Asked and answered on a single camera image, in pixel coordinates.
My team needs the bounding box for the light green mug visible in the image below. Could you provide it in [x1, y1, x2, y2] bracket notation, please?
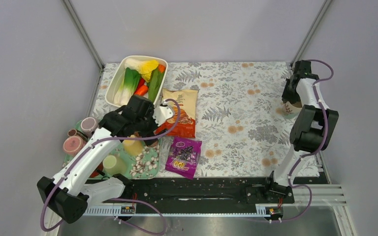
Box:
[102, 155, 127, 176]

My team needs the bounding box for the toy orange carrot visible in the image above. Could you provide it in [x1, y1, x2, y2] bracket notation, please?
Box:
[134, 85, 149, 96]

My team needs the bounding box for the salmon pink mug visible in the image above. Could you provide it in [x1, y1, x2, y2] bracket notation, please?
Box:
[134, 132, 158, 148]

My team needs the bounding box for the toy bok choy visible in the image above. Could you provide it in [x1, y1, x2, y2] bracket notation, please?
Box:
[113, 68, 140, 106]

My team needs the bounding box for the green floral tray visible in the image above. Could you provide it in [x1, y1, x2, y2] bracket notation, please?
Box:
[62, 118, 161, 180]

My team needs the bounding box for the cassava chips bag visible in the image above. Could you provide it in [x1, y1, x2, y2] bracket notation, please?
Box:
[162, 88, 198, 138]

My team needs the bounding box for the pink ribbed mug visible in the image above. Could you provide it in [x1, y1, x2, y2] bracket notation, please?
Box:
[63, 136, 87, 157]

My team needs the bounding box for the toy napa cabbage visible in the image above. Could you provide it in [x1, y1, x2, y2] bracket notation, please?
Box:
[125, 58, 159, 82]

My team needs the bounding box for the yellow mug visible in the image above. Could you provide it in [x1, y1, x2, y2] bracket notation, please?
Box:
[122, 140, 144, 156]

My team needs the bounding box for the lilac mug black handle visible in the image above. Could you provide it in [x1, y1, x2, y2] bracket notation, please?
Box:
[80, 117, 98, 137]

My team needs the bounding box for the toy green cucumber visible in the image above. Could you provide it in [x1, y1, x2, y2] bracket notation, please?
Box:
[148, 68, 165, 103]

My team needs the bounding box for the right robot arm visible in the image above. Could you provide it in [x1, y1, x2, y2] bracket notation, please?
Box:
[262, 59, 339, 203]

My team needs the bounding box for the red mug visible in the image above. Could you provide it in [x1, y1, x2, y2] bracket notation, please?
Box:
[90, 163, 105, 178]

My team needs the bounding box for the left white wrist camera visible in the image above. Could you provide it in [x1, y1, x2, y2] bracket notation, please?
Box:
[153, 104, 175, 127]

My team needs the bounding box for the purple candy bag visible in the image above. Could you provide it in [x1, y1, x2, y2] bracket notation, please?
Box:
[165, 137, 202, 179]

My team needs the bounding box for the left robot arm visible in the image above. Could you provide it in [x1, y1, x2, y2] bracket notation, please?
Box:
[37, 95, 174, 223]

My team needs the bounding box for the small brown cup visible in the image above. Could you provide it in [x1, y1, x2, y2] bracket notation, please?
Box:
[67, 129, 78, 137]

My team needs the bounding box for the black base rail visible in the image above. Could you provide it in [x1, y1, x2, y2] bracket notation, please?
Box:
[84, 177, 295, 212]

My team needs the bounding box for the cream beige mug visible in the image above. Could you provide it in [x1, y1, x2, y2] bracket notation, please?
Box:
[282, 101, 302, 115]

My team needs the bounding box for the toy red pepper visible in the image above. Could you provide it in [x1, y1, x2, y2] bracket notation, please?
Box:
[137, 77, 146, 89]

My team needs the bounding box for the white vegetable tub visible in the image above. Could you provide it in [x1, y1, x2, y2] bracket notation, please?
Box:
[105, 56, 168, 107]

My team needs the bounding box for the floral tablecloth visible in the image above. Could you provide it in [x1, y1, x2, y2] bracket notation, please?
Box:
[91, 61, 320, 178]

